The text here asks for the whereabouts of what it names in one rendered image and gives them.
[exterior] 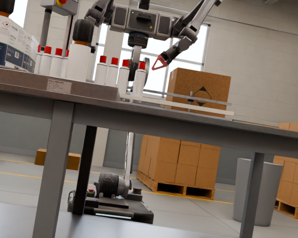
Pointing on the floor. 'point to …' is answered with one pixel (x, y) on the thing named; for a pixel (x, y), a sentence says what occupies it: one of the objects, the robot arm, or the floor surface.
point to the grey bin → (263, 201)
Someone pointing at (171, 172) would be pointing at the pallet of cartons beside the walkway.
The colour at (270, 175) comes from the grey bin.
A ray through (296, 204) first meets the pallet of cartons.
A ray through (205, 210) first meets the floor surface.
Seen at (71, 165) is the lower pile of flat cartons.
